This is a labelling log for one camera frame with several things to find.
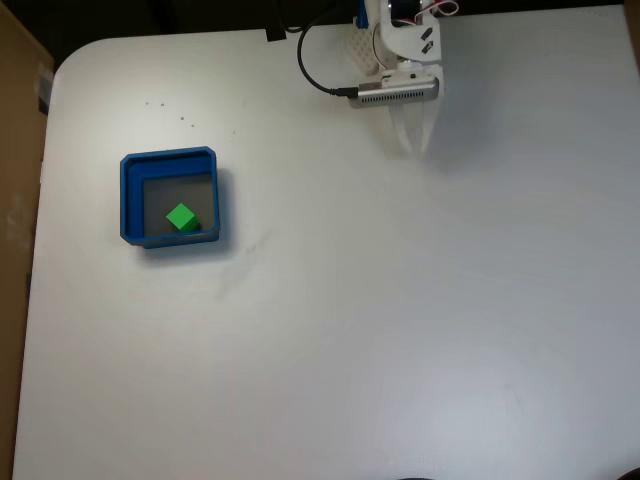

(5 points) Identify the silver camera box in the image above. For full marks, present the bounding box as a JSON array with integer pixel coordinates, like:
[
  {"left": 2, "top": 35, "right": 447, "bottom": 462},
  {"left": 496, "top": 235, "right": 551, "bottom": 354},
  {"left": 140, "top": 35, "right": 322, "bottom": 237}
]
[{"left": 348, "top": 69, "right": 441, "bottom": 110}]

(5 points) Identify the green cube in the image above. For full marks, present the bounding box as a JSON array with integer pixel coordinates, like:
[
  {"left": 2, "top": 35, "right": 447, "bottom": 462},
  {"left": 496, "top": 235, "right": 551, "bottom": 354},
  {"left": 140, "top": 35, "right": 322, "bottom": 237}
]
[{"left": 165, "top": 202, "right": 201, "bottom": 234}]

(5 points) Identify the red white servo wire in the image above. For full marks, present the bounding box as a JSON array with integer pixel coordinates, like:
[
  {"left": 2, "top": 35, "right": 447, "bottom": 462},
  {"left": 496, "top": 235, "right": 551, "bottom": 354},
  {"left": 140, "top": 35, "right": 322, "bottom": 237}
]
[{"left": 414, "top": 0, "right": 460, "bottom": 24}]

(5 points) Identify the blue square box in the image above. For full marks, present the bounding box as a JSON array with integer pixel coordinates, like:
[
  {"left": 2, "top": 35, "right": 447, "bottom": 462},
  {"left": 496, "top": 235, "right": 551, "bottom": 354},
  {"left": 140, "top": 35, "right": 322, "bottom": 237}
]
[{"left": 118, "top": 145, "right": 223, "bottom": 250}]

